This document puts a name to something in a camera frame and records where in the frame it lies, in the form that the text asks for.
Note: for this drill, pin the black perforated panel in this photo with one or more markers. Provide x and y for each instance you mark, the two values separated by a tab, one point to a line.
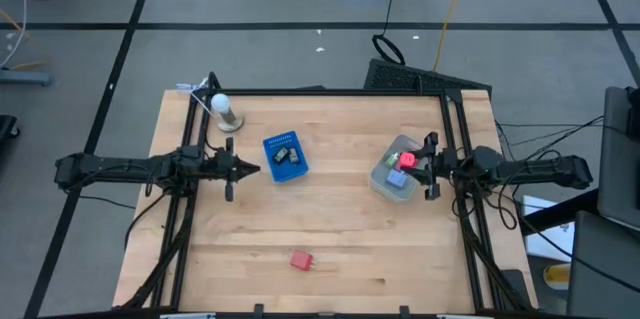
400	76

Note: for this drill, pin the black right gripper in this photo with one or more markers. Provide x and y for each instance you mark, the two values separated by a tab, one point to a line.
445	164

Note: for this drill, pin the yellow container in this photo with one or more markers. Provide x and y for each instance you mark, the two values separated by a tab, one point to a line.
557	275

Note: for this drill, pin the purple white USB charger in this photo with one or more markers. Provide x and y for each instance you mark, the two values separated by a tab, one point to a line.
396	178

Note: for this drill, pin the white bulb on metal base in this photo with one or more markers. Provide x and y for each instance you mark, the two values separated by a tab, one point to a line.
222	106

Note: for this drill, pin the green white USB charger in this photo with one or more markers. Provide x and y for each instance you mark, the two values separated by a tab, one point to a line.
391	160

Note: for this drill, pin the clear plastic strip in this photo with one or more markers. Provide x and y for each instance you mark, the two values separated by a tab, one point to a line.
200	99

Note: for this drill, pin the large red wall charger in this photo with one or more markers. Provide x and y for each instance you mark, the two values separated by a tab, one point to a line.
301	260

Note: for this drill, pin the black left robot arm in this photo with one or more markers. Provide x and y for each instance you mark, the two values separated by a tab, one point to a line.
115	166

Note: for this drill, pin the white plastic bin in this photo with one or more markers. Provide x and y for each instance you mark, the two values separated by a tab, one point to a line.
382	191

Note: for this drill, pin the grey cabinet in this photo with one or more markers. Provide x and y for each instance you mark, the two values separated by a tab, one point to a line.
620	159
600	269

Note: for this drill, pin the black aluminium table frame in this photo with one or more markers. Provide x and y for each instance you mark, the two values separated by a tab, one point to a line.
325	92

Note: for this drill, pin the white box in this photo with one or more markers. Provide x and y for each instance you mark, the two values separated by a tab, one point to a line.
550	239

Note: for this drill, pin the black floor object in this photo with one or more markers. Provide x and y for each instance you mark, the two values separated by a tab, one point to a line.
7	126

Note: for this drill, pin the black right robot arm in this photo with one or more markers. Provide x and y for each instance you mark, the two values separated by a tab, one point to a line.
540	169

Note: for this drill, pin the black table clamp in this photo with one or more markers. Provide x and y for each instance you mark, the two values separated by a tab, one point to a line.
258	309
404	310

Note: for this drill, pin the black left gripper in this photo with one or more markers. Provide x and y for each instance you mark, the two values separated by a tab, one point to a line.
217	165

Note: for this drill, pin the blue plastic basket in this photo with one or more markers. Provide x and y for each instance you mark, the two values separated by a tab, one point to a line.
285	171

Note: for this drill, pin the blue grey floor bar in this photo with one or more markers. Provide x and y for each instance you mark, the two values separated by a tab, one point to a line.
25	78

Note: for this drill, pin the pink red cube charger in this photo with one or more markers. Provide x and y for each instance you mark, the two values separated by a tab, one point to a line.
407	160

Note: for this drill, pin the black diagonal beam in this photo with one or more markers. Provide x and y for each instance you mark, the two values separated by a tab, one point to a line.
560	211

